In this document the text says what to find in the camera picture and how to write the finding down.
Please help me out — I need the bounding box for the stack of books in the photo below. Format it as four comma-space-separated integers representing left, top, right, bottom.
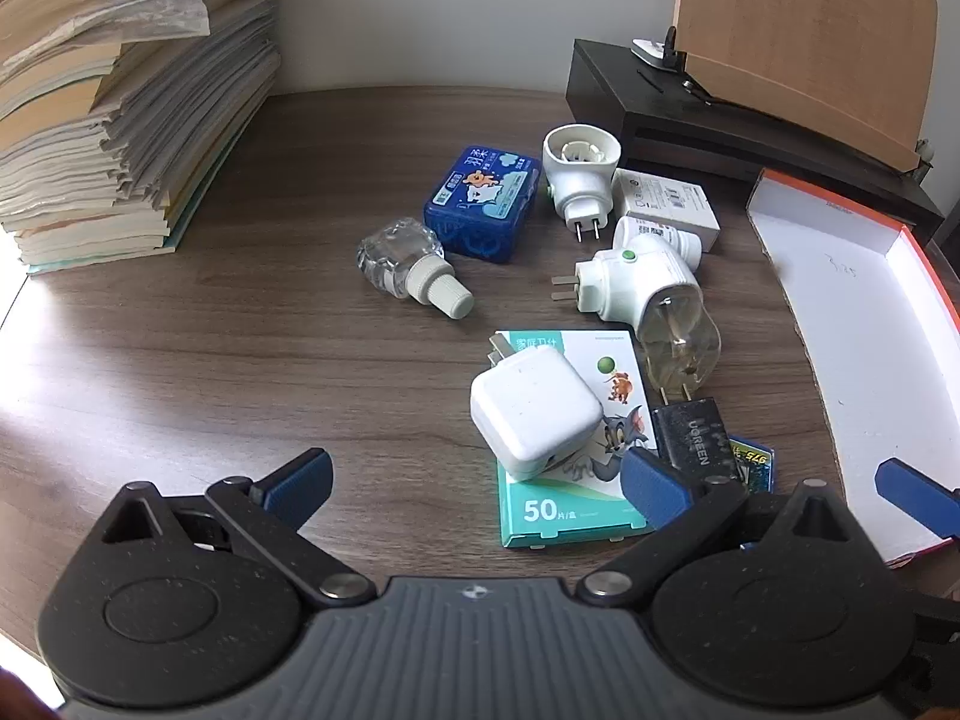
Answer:
0, 0, 282, 275

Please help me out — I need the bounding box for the black charger plug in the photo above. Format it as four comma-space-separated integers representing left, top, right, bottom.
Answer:
651, 360, 734, 500

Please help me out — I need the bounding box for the clear plastic bag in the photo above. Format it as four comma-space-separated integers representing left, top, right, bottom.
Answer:
45, 0, 211, 42

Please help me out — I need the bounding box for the clear bottle with white cap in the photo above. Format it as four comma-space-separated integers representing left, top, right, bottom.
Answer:
356, 216, 476, 318

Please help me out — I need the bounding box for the playing card box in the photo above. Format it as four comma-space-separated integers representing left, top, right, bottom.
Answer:
727, 435, 775, 497

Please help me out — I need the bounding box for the teal bandage box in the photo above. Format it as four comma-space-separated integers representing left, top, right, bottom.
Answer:
491, 328, 661, 550

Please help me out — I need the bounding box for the small white carton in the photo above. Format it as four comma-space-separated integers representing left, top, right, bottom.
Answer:
611, 167, 721, 254

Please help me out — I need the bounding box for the white plug-in heater with bottle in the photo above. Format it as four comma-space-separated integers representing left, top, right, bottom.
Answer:
551, 234, 722, 391

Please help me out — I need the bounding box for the white charger plug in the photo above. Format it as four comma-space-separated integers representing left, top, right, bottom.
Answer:
470, 334, 605, 477

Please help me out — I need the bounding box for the orange and white cardboard box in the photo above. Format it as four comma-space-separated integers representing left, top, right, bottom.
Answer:
745, 167, 960, 567

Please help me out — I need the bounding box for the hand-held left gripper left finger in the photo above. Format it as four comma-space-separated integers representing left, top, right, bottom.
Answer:
101, 448, 376, 610

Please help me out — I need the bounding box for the wooden book stand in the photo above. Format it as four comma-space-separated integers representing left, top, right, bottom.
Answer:
667, 0, 940, 172

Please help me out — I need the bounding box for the black monitor riser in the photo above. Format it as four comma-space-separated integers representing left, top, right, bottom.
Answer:
566, 37, 946, 241

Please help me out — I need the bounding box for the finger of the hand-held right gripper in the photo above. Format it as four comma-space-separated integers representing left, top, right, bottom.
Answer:
874, 456, 960, 541

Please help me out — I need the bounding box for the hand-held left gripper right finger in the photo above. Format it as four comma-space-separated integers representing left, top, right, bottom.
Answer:
574, 448, 856, 611

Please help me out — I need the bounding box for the white pill bottle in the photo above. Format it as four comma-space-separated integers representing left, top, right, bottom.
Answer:
613, 216, 702, 260

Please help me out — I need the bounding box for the blue cartoon-print box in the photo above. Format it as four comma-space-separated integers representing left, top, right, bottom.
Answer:
424, 146, 542, 265

